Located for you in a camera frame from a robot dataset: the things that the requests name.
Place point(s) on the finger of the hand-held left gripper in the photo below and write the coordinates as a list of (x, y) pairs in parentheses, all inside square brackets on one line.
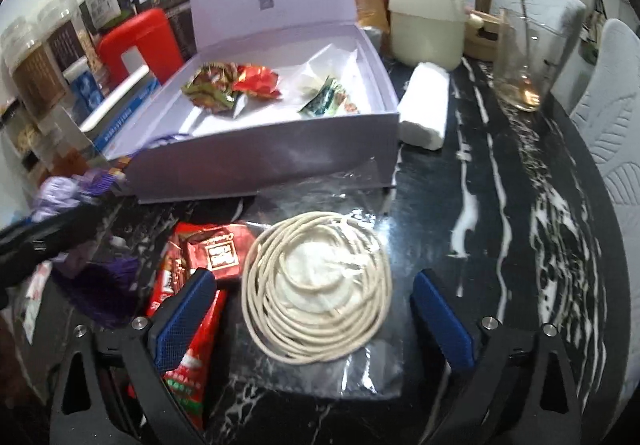
[(45, 237)]

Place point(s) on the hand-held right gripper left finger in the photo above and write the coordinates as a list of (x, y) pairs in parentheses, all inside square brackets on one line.
[(182, 320)]

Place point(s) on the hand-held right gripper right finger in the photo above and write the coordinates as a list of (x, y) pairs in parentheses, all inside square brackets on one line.
[(442, 320)]

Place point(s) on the long red snack packet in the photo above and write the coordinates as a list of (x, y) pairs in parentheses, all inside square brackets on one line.
[(192, 357)]

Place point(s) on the red brown chocolate packet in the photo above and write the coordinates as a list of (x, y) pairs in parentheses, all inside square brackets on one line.
[(215, 252)]

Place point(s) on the lavender gift box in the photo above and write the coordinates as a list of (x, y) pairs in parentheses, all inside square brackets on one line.
[(280, 160)]

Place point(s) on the olive green snack packet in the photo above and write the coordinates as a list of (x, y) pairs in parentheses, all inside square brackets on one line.
[(210, 85)]

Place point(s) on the small green packet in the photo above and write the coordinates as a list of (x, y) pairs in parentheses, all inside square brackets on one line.
[(325, 100)]

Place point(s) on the small red foil packet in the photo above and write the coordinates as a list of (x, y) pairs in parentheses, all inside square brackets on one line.
[(255, 81)]

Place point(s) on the clear plastic sachet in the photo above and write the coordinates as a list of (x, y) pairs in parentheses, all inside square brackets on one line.
[(312, 72)]

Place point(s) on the wide clear jar orange contents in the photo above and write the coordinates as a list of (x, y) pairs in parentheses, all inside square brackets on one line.
[(70, 145)]

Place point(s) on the long blue white box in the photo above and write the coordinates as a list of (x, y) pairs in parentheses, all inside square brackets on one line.
[(125, 110)]

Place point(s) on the blue tablet tube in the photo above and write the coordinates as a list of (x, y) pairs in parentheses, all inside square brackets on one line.
[(87, 92)]

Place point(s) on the tall jar of brown powder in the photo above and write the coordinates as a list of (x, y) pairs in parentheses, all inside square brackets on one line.
[(35, 70)]

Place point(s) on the clear jar with brown label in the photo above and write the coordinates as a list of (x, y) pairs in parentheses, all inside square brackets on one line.
[(67, 40)]

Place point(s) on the white tissue pack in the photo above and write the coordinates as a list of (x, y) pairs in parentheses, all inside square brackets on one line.
[(425, 110)]

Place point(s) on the red canister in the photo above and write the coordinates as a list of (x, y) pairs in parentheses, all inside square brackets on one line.
[(145, 40)]

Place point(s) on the glass cup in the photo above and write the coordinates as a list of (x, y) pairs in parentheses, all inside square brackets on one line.
[(520, 90)]

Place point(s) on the grey leaf-pattern chair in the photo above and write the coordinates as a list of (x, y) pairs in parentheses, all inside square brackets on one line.
[(550, 10), (615, 125)]

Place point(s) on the cream ceramic pot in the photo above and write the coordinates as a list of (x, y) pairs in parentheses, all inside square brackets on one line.
[(482, 45)]

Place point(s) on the cream lidded jug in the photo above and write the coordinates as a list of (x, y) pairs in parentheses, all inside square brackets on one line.
[(425, 30)]

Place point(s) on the metal straw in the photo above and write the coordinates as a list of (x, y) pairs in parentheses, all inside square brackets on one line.
[(525, 35)]

